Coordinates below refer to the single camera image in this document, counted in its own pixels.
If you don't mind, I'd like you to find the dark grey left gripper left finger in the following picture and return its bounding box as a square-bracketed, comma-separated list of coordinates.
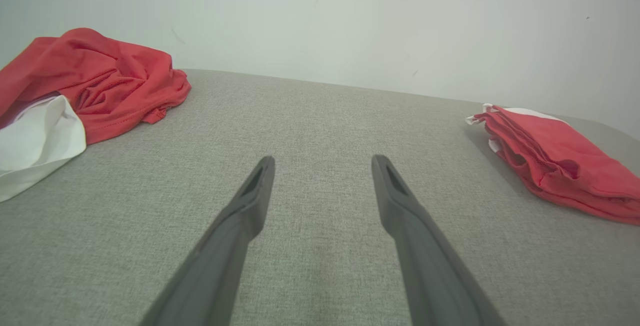
[139, 155, 277, 326]

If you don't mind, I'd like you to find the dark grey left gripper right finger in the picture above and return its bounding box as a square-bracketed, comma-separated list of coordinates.
[371, 154, 507, 326]

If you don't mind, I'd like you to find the red jersey with white sleeves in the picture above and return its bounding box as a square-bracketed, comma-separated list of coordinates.
[0, 28, 193, 203]

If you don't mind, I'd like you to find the red garment stack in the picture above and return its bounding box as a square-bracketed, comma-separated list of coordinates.
[465, 103, 640, 226]

